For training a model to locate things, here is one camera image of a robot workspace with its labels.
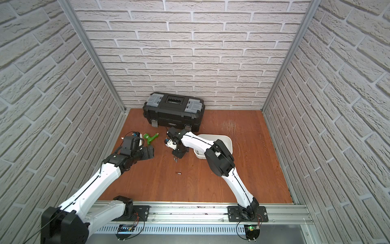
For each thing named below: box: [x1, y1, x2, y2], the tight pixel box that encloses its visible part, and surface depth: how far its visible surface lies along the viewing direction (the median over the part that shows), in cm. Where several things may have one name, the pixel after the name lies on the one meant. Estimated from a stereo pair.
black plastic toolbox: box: [142, 92, 206, 133], surface depth 101 cm
